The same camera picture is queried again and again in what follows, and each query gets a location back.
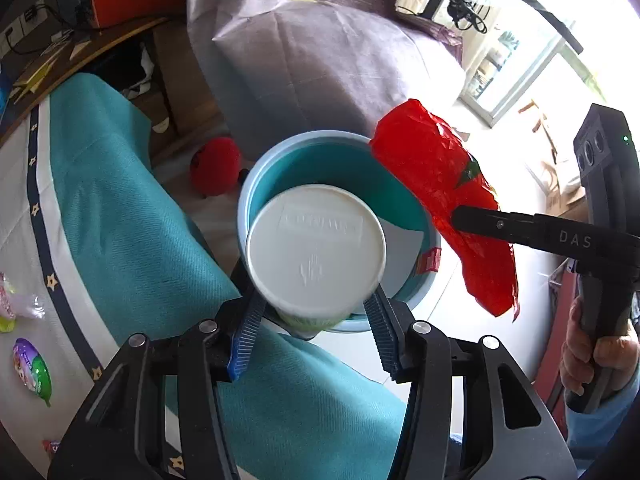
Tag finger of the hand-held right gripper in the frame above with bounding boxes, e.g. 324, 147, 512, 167
450, 204, 538, 250

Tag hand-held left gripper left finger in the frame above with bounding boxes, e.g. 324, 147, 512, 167
47, 295, 266, 480

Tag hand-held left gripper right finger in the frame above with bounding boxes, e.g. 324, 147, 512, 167
364, 285, 578, 480

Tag red plastic wrapper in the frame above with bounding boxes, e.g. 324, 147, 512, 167
369, 99, 518, 318

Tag teal plastic bin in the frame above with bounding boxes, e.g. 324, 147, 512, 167
236, 131, 443, 333

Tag person's right forearm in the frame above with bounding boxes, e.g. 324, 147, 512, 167
565, 385, 640, 466

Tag person's right hand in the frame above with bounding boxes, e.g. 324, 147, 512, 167
559, 295, 640, 401

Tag teal white star tablecloth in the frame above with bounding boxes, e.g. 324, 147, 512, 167
0, 72, 416, 480

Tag red plush toy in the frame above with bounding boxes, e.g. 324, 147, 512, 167
190, 136, 244, 197

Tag black metal rack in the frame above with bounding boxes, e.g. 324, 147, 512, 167
425, 0, 586, 56

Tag green purple jelly packet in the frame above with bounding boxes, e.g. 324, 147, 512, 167
12, 337, 53, 407

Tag clear candy wrapper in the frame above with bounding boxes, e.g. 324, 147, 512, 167
0, 272, 46, 333

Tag large purple grey bag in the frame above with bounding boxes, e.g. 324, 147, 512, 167
186, 0, 467, 148

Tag cardboard box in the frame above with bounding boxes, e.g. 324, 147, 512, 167
150, 25, 231, 136

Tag yellow paper stars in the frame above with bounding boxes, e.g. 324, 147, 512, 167
10, 40, 93, 96

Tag black cable bundle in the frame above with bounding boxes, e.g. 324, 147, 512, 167
445, 0, 488, 35

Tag white wall socket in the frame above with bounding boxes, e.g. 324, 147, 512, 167
0, 0, 48, 58

